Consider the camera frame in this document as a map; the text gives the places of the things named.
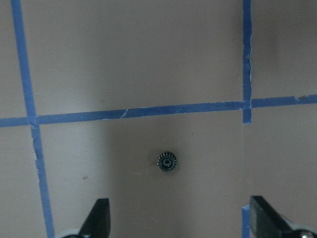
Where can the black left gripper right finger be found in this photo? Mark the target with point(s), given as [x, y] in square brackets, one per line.
[266, 222]

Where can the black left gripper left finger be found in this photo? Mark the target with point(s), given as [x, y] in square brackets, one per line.
[97, 223]

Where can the black bearing gear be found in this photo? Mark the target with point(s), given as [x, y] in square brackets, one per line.
[167, 161]

